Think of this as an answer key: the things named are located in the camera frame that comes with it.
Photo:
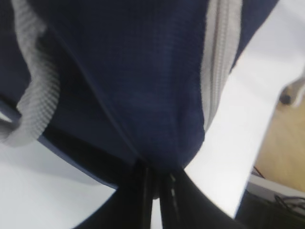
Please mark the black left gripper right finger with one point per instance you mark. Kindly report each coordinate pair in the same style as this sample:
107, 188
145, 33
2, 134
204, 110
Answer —
184, 206

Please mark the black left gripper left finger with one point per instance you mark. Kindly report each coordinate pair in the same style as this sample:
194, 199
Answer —
130, 207

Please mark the navy blue lunch bag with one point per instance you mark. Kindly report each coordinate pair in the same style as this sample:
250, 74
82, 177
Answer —
108, 83

